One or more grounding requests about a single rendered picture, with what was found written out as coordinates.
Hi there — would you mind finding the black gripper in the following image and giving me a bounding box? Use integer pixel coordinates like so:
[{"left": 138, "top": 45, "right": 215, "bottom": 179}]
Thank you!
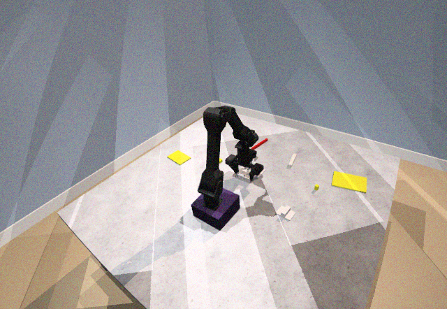
[{"left": 225, "top": 152, "right": 264, "bottom": 181}]

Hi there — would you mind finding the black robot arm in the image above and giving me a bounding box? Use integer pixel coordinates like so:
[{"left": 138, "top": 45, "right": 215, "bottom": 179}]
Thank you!
[{"left": 197, "top": 106, "right": 259, "bottom": 210}]

